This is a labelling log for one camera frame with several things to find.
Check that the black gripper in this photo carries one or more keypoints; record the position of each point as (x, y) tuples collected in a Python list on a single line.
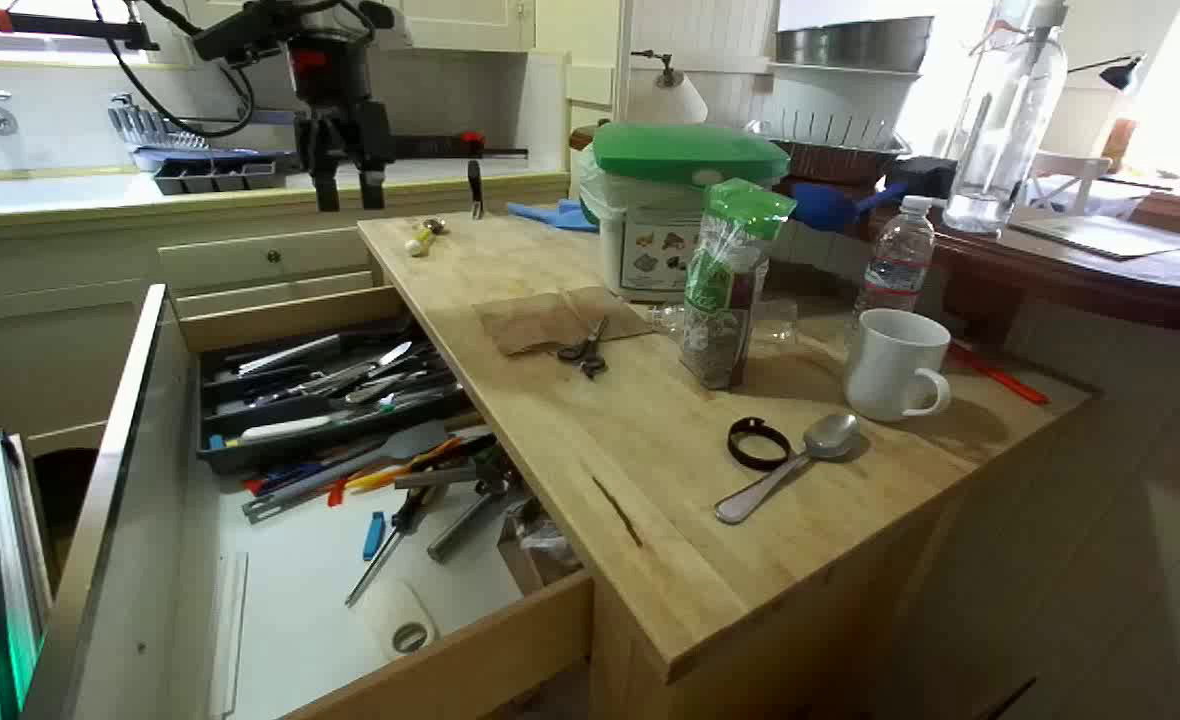
[(343, 114)]

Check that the small black scissors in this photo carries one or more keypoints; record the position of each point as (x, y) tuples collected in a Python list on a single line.
[(591, 349)]

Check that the white cabinet drawer front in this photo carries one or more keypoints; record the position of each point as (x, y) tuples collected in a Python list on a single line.
[(269, 257)]

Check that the black cutlery holder tray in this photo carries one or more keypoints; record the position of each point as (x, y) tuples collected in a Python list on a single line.
[(329, 402)]

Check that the open wooden drawer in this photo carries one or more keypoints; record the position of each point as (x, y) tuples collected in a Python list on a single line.
[(280, 602)]

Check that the dark ice cube tray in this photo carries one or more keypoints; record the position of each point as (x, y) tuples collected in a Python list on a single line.
[(215, 168)]

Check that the blue cloth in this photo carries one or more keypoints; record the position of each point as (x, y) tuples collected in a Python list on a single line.
[(554, 212)]

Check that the brown paper mat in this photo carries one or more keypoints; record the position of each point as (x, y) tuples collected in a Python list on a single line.
[(532, 321)]

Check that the grey spatula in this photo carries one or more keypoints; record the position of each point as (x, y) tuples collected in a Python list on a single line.
[(348, 473)]

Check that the orange pen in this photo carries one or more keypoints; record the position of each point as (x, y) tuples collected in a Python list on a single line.
[(400, 469)]

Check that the white bin with green lid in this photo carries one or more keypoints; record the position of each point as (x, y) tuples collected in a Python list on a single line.
[(675, 200)]

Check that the white dome lamp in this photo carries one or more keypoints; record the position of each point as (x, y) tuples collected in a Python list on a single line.
[(671, 98)]

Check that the black mounting rod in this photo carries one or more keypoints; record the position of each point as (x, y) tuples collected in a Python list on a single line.
[(52, 27)]

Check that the black metal hand tool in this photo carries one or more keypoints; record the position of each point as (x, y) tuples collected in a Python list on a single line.
[(479, 514)]

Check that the tall glass spice jar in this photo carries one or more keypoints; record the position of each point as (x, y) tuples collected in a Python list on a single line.
[(729, 294)]

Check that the white plastic board with hole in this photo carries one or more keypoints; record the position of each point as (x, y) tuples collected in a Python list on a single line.
[(400, 626)]

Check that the small clear glass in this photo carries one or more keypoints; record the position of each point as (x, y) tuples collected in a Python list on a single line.
[(779, 321)]

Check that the blue round dish scrubber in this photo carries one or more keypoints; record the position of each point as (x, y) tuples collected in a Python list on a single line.
[(831, 207)]

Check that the white dish rack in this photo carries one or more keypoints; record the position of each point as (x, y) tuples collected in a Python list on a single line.
[(833, 114)]

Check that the metal pot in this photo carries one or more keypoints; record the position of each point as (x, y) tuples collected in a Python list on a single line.
[(854, 42)]

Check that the metal spoon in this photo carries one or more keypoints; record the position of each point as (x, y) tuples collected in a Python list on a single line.
[(803, 462)]

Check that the small plastic water bottle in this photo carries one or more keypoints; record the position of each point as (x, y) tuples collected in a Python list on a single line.
[(903, 261)]

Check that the white ceramic mug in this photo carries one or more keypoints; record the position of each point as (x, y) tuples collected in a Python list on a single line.
[(892, 360)]

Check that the tall clear pump bottle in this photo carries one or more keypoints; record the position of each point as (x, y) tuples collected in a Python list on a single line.
[(1008, 122)]

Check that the red pen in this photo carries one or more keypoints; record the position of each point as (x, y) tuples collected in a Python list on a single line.
[(1003, 376)]

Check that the brown wooden counter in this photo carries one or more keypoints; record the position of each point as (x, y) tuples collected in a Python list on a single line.
[(1092, 283)]

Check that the grey papers stack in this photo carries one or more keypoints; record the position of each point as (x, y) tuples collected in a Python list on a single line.
[(1100, 235)]

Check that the black desk lamp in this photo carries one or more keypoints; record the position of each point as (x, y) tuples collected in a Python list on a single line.
[(1115, 68)]

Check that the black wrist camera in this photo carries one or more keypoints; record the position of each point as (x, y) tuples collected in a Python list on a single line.
[(269, 27)]

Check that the white wall cabinet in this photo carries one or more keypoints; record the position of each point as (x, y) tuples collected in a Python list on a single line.
[(471, 27)]

